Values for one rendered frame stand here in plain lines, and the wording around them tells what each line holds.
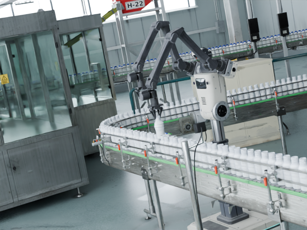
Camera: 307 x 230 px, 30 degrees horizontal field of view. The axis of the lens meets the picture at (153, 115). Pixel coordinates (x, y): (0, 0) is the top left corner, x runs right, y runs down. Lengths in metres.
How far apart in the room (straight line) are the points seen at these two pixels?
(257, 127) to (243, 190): 5.12
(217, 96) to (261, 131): 3.95
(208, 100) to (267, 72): 3.91
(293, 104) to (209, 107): 1.71
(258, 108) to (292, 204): 3.01
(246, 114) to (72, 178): 2.48
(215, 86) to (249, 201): 1.43
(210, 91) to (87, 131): 5.01
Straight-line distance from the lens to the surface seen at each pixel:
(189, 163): 2.79
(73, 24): 9.22
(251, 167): 3.26
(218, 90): 4.53
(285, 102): 6.06
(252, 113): 5.93
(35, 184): 7.11
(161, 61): 4.12
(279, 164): 3.07
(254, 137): 8.42
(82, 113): 9.25
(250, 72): 8.31
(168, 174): 4.07
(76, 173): 7.27
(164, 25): 4.65
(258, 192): 3.23
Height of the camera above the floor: 1.94
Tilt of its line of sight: 9 degrees down
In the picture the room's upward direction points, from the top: 11 degrees counter-clockwise
